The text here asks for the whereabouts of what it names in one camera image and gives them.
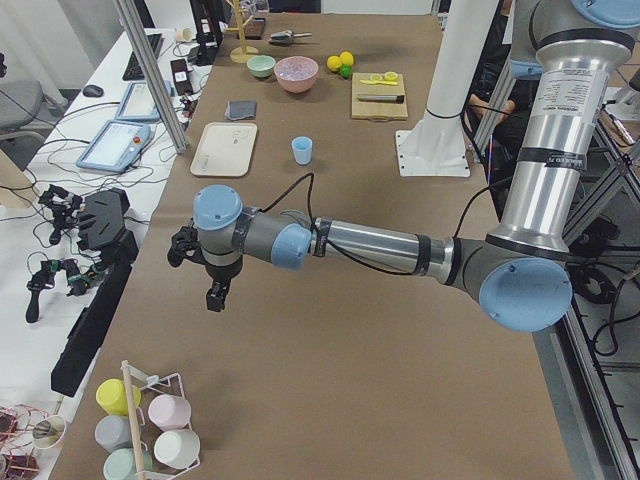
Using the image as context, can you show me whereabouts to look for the mint green bowl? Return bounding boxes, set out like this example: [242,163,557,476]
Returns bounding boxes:
[246,55,276,79]

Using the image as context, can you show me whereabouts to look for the black computer mouse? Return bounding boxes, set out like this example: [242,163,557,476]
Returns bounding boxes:
[82,84,104,98]

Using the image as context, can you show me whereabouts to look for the blue teach pendant tablet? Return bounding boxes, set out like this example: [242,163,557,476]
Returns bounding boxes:
[76,120,151,173]

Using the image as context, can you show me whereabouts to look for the green cup in rack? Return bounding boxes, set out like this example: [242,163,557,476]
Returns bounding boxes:
[102,448,137,480]

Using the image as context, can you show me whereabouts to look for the light blue plastic cup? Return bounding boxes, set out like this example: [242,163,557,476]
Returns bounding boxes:
[291,136,313,165]

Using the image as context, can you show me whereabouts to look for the aluminium frame post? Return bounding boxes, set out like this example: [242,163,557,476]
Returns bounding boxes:
[113,0,188,154]

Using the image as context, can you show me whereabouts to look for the green lime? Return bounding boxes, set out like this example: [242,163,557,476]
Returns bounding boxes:
[339,65,352,79]

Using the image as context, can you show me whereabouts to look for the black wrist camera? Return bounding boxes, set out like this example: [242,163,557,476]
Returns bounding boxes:
[167,226,204,268]

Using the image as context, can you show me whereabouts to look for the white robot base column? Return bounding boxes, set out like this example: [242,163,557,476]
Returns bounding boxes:
[396,1,510,178]

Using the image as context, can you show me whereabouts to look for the wooden cutting board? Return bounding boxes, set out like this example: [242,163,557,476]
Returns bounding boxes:
[351,71,408,120]

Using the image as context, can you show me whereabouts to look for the yellow lemon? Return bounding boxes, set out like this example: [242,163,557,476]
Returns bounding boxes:
[326,55,342,72]
[339,51,355,66]

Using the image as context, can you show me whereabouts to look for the beige rabbit tray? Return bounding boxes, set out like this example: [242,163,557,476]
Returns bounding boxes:
[190,122,258,178]

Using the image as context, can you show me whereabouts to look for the yellow cup in rack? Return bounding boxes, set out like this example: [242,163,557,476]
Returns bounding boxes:
[95,378,128,416]

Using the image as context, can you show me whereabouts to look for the grey cup in rack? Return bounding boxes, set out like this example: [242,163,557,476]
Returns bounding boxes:
[94,415,132,453]

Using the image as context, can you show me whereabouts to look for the white cup in rack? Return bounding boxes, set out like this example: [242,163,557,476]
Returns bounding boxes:
[154,429,200,469]

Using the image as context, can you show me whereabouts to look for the steel cylindrical rod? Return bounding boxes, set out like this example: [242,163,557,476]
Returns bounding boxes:
[356,94,405,104]

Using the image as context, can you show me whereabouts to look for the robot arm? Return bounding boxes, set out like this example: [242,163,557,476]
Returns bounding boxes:
[193,1,639,332]

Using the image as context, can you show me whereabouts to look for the metal ice scoop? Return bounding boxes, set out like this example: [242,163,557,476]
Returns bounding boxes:
[269,30,312,46]

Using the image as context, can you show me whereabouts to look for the wooden cup tree stand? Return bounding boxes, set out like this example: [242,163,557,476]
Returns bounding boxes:
[226,0,259,64]

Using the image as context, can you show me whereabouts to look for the white wire cup rack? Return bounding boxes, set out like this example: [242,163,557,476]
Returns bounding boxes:
[121,360,201,479]

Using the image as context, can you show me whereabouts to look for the pink cup in rack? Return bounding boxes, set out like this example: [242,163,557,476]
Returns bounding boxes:
[148,394,192,431]

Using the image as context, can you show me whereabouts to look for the yellow plastic knife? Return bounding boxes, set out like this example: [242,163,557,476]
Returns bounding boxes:
[360,75,384,85]

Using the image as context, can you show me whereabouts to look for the pink bowl of ice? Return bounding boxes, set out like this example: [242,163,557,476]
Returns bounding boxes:
[274,56,319,93]

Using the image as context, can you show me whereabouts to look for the black keyboard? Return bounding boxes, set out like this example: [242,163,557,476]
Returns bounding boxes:
[121,32,165,82]

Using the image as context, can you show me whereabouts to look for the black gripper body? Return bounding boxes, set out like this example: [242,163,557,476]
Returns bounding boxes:
[205,260,243,285]

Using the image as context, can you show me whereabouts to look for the dark grey folded cloth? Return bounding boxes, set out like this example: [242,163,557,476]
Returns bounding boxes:
[225,100,257,121]

